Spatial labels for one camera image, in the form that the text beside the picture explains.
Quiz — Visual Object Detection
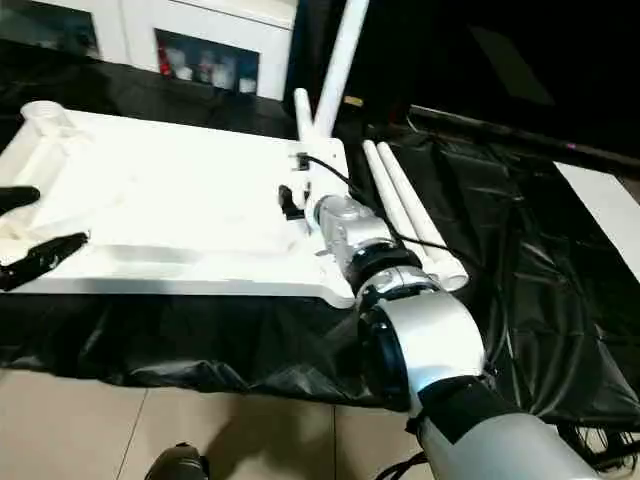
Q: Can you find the white glass-door cabinet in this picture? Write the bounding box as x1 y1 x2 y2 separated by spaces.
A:
0 0 302 102

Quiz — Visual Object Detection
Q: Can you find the black work mat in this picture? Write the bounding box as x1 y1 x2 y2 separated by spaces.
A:
0 38 640 433

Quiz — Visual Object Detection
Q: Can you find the grey left robot leg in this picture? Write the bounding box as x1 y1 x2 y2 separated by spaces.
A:
144 442 212 480

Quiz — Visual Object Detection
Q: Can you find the white flat board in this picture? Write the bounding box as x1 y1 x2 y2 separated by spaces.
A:
552 159 640 283

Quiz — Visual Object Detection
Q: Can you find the black stand base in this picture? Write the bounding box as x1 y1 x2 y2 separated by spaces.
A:
562 420 640 477

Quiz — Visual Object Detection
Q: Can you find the black floor cable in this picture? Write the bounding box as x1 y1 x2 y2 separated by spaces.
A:
374 449 433 480

